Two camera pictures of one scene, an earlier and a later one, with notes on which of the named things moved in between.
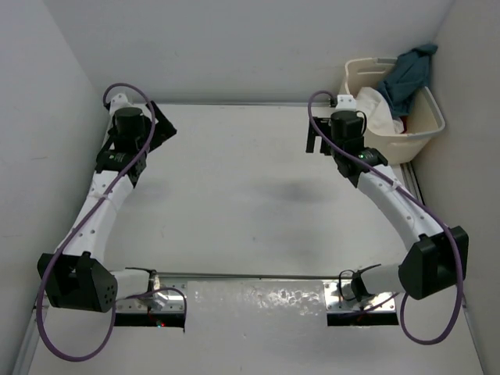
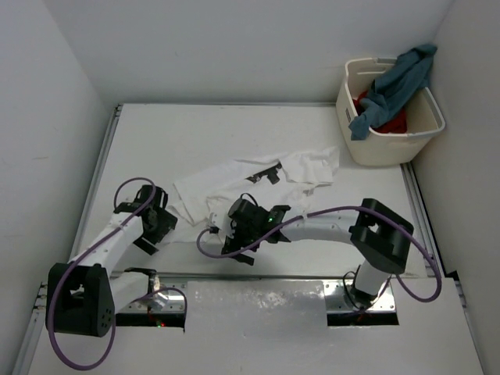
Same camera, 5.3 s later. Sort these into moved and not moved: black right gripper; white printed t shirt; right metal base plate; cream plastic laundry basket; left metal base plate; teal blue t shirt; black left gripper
Moved: black right gripper; white printed t shirt; black left gripper
Not moved: teal blue t shirt; cream plastic laundry basket; right metal base plate; left metal base plate
